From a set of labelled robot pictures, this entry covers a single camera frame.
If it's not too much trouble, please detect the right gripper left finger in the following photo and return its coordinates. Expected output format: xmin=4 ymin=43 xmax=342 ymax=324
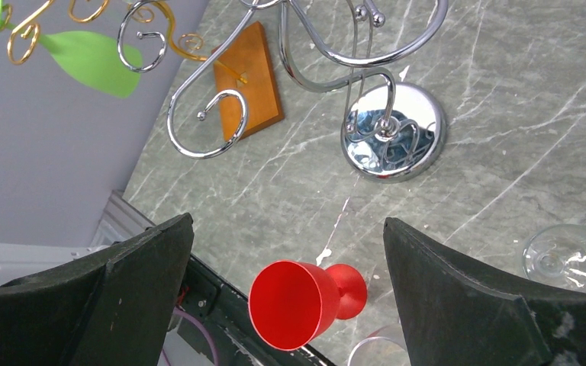
xmin=0 ymin=213 xmax=194 ymax=365

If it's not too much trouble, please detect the red plastic wine glass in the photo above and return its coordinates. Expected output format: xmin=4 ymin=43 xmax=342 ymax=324
xmin=248 ymin=260 xmax=368 ymax=351

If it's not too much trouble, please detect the orange wooden rack base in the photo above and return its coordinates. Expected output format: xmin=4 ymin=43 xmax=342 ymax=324
xmin=213 ymin=21 xmax=285 ymax=138

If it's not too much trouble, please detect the aluminium frame rail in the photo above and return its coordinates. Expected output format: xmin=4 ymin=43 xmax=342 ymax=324
xmin=90 ymin=191 xmax=155 ymax=248

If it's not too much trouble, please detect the green plastic wine glass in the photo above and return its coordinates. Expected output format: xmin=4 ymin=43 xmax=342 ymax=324
xmin=0 ymin=1 xmax=140 ymax=98

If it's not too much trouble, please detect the chrome wine glass rack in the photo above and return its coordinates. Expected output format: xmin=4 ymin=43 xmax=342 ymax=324
xmin=117 ymin=0 xmax=449 ymax=184

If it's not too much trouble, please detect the gold wine glass rack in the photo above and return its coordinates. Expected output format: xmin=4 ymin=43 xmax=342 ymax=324
xmin=0 ymin=0 xmax=249 ymax=85

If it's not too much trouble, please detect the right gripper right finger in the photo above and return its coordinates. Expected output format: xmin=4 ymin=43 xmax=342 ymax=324
xmin=383 ymin=217 xmax=586 ymax=365

